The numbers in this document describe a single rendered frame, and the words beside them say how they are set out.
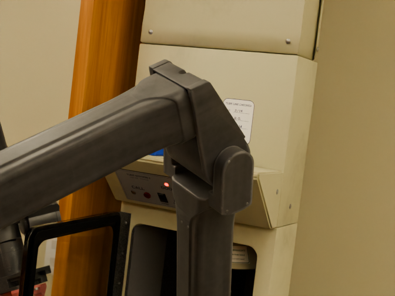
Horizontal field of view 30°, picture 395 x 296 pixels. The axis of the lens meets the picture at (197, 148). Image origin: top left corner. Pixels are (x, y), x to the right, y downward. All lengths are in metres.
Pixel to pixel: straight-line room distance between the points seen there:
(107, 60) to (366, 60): 0.60
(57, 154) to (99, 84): 0.76
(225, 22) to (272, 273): 0.45
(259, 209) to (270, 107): 0.18
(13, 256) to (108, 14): 0.48
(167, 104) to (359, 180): 1.04
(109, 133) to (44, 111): 1.42
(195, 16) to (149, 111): 0.70
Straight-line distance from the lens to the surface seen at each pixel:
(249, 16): 1.33
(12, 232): 1.28
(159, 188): 1.31
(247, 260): 1.38
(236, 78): 1.32
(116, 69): 1.45
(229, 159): 0.72
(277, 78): 1.29
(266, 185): 1.21
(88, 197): 1.42
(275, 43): 1.30
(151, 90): 0.70
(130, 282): 1.45
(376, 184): 1.68
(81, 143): 0.66
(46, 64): 2.10
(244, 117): 1.31
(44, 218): 1.30
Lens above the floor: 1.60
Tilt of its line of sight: 3 degrees down
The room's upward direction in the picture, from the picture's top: 7 degrees clockwise
